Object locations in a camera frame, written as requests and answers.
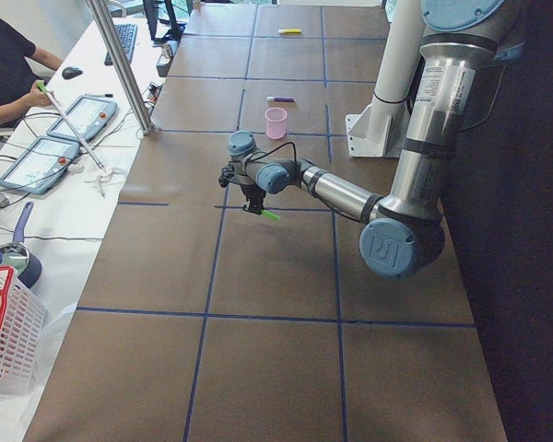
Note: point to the aluminium frame post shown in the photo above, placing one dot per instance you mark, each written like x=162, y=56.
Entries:
x=103, y=20

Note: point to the yellow highlighter pen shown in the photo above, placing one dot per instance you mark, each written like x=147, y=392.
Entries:
x=289, y=31

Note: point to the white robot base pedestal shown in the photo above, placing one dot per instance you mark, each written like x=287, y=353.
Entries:
x=379, y=131

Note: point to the black computer mouse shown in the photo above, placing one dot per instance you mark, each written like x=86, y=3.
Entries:
x=71, y=72

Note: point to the green highlighter pen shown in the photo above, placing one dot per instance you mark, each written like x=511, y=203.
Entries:
x=270, y=215

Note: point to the seated person in black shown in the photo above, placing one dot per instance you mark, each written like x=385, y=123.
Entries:
x=19, y=90

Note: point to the pink mesh pen holder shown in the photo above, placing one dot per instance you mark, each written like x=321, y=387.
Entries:
x=276, y=123

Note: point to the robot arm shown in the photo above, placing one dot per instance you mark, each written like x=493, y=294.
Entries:
x=433, y=57

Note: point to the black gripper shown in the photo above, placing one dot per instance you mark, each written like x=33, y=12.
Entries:
x=249, y=191

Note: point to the purple highlighter pen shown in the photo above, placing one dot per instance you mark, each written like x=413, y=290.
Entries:
x=280, y=99

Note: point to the black monitor stand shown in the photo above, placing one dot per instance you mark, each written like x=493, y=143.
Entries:
x=162, y=22

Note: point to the reacher grabber tool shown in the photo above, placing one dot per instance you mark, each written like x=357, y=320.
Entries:
x=106, y=172

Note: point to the black keyboard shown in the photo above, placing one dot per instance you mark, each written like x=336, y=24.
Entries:
x=127, y=33

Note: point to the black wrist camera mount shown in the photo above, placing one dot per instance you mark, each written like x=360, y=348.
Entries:
x=226, y=177

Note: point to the teach pendant tablet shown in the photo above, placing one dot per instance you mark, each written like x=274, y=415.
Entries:
x=88, y=114
x=38, y=169

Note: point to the blue frying pan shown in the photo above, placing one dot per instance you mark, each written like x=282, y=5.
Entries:
x=15, y=254

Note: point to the near teach pendant tablet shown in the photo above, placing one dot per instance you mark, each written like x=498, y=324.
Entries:
x=38, y=169

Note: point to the white red plastic basket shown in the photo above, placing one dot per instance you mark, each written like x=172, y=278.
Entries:
x=22, y=315

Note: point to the far teach pendant tablet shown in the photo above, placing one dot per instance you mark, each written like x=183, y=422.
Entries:
x=88, y=114

